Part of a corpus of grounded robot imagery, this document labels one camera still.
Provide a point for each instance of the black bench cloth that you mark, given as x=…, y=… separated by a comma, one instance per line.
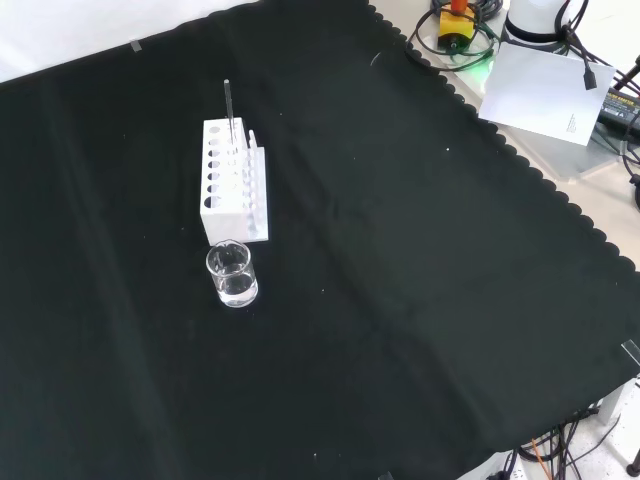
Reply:
x=350, y=300

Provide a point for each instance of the yellow stop button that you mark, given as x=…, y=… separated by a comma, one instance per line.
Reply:
x=455, y=28

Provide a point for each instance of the black power adapter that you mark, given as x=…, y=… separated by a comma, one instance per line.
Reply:
x=620, y=108

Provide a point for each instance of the white test tube rack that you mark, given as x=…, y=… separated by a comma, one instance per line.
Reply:
x=225, y=226

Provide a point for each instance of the pale grey base plate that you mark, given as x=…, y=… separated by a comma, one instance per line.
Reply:
x=560, y=155

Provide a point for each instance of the pale white board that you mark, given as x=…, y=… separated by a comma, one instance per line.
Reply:
x=540, y=95

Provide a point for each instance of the clear glass rod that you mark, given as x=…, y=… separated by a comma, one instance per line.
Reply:
x=228, y=102

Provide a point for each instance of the clear glass beaker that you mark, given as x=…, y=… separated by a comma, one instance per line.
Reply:
x=235, y=291

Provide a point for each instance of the black tripod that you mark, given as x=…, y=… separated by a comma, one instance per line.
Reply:
x=627, y=79

